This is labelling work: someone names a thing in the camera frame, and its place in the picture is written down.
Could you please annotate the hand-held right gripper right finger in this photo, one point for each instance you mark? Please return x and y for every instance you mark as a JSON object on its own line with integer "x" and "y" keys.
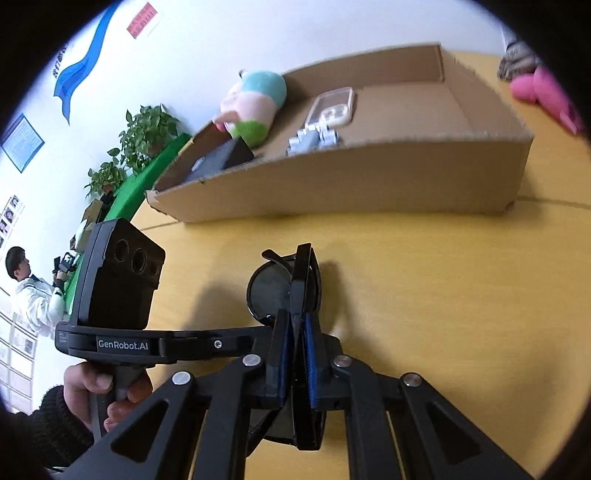
{"x": 309, "y": 364}

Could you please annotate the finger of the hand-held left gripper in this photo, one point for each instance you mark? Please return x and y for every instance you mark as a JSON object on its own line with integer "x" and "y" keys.
{"x": 217, "y": 344}

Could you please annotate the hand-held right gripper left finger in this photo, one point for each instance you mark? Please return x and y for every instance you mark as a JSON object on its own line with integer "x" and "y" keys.
{"x": 281, "y": 364}

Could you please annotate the black sunglasses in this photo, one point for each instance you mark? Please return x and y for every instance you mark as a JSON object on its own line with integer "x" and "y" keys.
{"x": 268, "y": 290}

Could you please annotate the black box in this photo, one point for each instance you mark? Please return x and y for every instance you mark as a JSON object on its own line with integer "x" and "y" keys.
{"x": 221, "y": 157}

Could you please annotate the grey white toy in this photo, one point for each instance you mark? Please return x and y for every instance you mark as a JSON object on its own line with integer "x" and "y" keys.
{"x": 311, "y": 138}

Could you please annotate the pig plush toy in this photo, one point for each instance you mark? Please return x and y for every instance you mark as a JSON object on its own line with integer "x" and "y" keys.
{"x": 258, "y": 97}

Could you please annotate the clear plastic case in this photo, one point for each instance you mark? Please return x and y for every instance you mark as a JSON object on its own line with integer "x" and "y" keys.
{"x": 330, "y": 108}

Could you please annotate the yellow wooden desktop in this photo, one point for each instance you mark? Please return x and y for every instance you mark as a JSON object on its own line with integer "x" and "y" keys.
{"x": 438, "y": 300}

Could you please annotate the person's left hand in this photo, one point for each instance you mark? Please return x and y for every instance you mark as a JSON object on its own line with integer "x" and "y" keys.
{"x": 81, "y": 387}

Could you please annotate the small brown cardboard box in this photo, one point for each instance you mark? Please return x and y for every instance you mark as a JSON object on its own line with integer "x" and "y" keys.
{"x": 91, "y": 212}

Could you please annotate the green potted plant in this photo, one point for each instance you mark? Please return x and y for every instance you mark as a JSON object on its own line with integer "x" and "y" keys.
{"x": 147, "y": 129}
{"x": 106, "y": 177}

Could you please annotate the pink plush toy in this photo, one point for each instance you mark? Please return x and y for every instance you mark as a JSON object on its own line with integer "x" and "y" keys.
{"x": 545, "y": 94}

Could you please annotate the grey printed cloth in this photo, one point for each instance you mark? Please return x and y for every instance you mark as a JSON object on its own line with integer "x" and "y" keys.
{"x": 517, "y": 62}

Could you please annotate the wall photo sheet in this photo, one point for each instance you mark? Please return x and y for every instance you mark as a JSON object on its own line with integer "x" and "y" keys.
{"x": 10, "y": 217}

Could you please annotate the wall paper sheets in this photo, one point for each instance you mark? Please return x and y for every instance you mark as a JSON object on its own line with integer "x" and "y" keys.
{"x": 16, "y": 350}

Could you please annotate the blue framed wall notice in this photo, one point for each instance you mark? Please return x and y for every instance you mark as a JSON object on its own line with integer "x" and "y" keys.
{"x": 21, "y": 141}

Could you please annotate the blue wave wall decal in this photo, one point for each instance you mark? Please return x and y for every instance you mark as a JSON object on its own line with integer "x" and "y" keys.
{"x": 78, "y": 69}

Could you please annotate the red wall sign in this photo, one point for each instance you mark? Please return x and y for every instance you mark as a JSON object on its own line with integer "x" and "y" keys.
{"x": 141, "y": 19}

